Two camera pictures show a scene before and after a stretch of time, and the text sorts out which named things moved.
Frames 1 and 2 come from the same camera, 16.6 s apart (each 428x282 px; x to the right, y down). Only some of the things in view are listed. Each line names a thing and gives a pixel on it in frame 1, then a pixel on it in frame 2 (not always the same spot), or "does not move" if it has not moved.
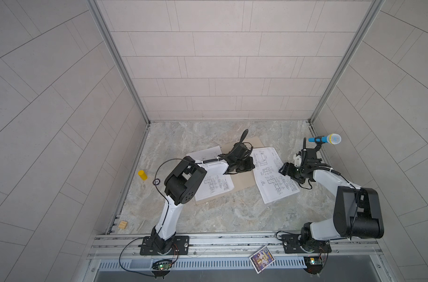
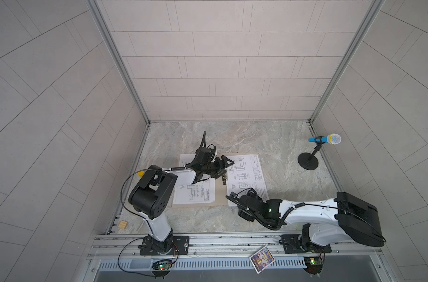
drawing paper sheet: x=271 y=184 to x=245 y=174
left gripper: x=247 y=167 to x=218 y=168
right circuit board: x=314 y=264 does not move
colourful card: x=262 y=259 does not move
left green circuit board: x=161 y=265 does not move
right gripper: x=287 y=168 to x=241 y=214
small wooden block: x=123 y=225 does not move
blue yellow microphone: x=333 y=138 does not move
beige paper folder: x=241 y=181 to x=220 y=199
